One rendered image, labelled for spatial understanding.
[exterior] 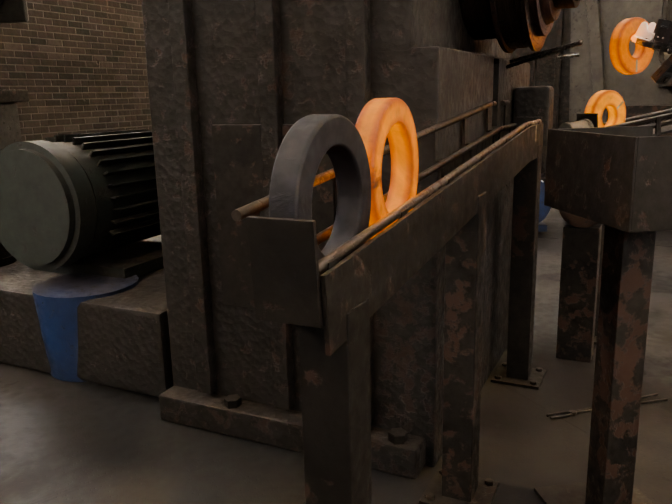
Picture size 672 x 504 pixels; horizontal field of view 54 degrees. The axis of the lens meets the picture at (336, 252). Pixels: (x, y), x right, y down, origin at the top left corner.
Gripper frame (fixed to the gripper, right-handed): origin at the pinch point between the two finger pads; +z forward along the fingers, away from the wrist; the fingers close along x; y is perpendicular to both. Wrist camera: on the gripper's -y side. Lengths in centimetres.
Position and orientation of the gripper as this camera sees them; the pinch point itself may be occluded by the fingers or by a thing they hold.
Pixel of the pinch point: (632, 39)
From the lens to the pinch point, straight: 217.8
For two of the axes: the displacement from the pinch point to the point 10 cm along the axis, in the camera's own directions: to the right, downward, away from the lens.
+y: 1.2, -8.8, -4.5
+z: -4.7, -4.5, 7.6
